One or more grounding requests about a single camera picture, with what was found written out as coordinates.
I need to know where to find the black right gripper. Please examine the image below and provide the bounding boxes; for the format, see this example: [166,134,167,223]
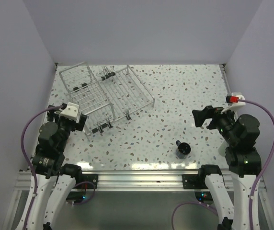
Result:
[192,104,239,145]

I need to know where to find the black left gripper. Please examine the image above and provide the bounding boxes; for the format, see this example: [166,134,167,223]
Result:
[48,104,86,151]

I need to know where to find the light green tumbler cup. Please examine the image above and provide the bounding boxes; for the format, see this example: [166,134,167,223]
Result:
[218,141,229,157]

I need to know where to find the dark blue glazed mug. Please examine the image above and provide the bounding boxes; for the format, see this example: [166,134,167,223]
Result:
[175,140,191,159]

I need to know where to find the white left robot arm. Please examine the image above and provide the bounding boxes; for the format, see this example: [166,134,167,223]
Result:
[16,110,87,230]

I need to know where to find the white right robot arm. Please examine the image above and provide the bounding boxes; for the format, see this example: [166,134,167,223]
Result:
[192,106,262,230]

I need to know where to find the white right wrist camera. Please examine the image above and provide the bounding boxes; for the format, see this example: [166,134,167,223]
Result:
[221,92,246,114]

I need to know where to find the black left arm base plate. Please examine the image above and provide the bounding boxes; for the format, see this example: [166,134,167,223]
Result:
[76,173,99,189]

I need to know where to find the metal wire dish rack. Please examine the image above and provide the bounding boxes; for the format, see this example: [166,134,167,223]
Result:
[59,62,155,138]

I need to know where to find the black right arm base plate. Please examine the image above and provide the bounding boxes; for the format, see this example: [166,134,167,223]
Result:
[182,174,200,189]

